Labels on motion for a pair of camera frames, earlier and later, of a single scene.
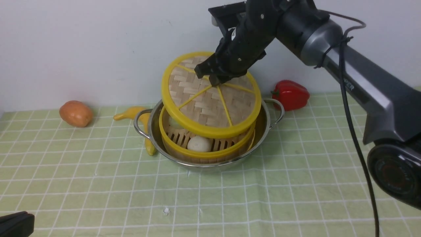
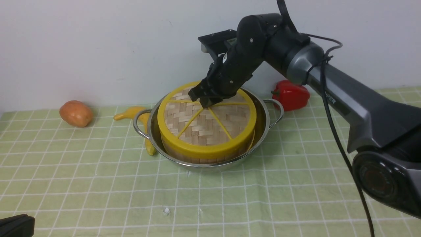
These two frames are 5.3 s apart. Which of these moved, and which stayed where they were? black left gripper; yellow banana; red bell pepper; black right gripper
Moved: black right gripper
Stayed: red bell pepper; yellow banana; black left gripper
